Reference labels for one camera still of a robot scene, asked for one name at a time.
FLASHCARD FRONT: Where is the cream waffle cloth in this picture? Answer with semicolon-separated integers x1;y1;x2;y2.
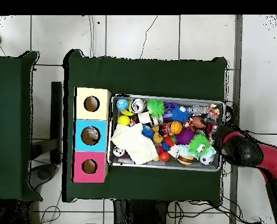
110;123;159;165

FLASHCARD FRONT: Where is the crushed clear plastic bottle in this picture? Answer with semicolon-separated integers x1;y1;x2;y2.
83;127;100;144

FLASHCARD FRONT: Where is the yellow ball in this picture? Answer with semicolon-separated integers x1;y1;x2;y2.
117;115;131;126

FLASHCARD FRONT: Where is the blue globe ball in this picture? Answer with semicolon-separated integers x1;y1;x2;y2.
115;97;129;112

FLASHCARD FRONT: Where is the orange basketball toy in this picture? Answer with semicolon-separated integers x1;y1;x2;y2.
169;121;184;135

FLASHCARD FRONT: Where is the blue spiky ball with eye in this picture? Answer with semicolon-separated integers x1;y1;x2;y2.
170;106;191;124

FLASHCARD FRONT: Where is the purple spiky ball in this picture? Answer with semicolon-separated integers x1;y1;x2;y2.
174;127;195;145

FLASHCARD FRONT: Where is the dark green tablecloth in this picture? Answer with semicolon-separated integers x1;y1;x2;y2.
62;48;228;203

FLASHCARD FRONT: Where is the brown football toy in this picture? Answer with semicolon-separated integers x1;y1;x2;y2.
189;115;208;130

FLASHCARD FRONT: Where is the green spiky ball with eyes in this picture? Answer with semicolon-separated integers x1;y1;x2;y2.
188;134;211;156

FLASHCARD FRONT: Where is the black panel on stand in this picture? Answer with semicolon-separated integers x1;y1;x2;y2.
29;81;64;190

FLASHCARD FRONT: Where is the side table under green cloth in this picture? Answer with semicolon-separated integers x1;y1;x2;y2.
0;50;43;201

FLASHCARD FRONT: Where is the shallow wire mesh bin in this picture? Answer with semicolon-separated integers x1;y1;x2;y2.
107;93;226;172

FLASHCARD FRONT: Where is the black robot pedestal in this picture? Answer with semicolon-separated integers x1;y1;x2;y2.
113;199;169;224

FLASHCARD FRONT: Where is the black cable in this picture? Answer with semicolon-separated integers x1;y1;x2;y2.
244;129;277;137

